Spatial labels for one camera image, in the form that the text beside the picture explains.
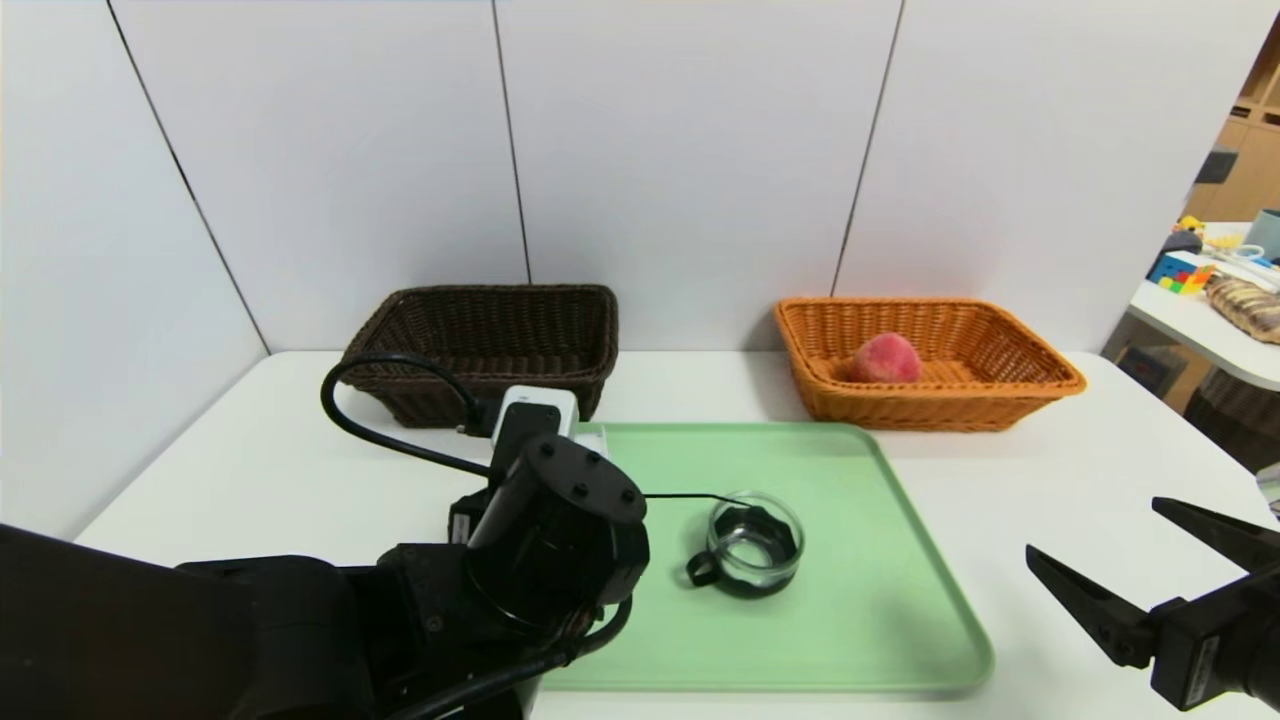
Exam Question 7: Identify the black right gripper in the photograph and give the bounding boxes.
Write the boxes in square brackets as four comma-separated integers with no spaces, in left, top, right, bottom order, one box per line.
[1025,496,1280,712]

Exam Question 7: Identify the red peach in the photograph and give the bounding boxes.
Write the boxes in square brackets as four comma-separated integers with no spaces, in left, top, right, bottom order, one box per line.
[848,333,923,384]

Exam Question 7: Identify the orange wicker basket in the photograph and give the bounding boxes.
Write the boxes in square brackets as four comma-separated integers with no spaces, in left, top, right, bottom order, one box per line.
[773,297,1089,433]

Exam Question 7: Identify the dark brown wicker basket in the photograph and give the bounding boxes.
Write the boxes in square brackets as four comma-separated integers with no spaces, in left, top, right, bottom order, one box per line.
[337,285,620,429]

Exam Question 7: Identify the dark woven bin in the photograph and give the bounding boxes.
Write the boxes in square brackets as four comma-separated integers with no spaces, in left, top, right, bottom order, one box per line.
[1185,370,1280,481]

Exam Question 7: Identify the white side table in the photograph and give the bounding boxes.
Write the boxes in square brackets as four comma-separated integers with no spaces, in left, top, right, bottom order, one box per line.
[1127,222,1280,393]

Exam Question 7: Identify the brown striped bread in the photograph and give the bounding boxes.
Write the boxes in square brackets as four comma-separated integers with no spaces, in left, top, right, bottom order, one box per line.
[1203,277,1280,347]

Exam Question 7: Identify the colourful puzzle cube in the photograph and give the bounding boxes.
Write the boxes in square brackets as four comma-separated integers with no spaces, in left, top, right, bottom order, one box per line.
[1147,253,1214,297]

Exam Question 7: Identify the light green plastic tray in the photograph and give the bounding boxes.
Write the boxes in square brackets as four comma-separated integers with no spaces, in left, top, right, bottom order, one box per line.
[540,421,996,693]

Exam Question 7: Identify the grey blue cup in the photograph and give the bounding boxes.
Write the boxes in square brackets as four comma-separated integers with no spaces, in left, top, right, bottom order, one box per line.
[1245,210,1280,263]

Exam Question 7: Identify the glass cup with black holder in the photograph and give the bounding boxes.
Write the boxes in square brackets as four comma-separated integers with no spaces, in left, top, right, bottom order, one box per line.
[686,490,807,599]

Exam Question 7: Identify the wooden shelf unit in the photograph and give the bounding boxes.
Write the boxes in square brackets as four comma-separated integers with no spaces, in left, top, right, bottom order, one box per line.
[1185,20,1280,226]

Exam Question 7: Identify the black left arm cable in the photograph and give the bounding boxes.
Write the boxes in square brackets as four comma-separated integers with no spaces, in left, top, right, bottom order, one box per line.
[320,352,501,481]

